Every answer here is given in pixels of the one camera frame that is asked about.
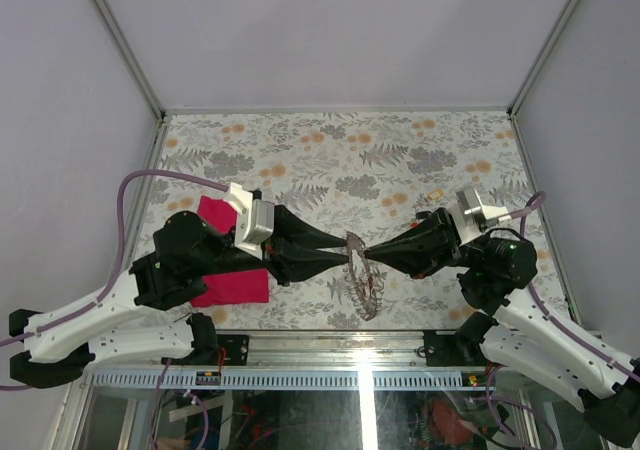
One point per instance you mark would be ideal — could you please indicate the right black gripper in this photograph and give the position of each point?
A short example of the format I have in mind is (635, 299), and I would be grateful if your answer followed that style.
(424, 249)

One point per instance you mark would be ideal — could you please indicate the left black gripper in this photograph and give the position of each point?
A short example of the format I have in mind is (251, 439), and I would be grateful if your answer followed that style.
(291, 261)

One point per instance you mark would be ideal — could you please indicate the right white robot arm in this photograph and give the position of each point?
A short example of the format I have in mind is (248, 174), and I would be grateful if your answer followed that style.
(511, 324)

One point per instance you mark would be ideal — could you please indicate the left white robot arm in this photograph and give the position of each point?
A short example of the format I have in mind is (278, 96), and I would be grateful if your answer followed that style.
(60, 345)

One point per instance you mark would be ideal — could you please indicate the red cloth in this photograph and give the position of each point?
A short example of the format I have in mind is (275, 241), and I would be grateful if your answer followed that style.
(247, 287)

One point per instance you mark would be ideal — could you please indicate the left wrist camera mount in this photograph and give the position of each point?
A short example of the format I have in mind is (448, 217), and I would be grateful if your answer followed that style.
(255, 219)

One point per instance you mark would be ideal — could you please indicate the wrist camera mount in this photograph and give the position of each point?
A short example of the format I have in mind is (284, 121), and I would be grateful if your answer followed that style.
(472, 218)
(255, 219)

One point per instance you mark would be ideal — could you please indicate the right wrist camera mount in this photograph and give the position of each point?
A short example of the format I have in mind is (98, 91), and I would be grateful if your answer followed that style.
(472, 218)

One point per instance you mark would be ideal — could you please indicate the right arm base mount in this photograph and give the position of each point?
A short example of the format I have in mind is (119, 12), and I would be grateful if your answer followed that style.
(460, 348)

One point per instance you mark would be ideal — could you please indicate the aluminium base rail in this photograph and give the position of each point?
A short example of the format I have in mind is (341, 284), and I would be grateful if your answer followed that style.
(311, 360)

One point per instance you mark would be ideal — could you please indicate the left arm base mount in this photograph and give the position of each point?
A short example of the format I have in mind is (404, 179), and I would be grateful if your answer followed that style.
(220, 347)

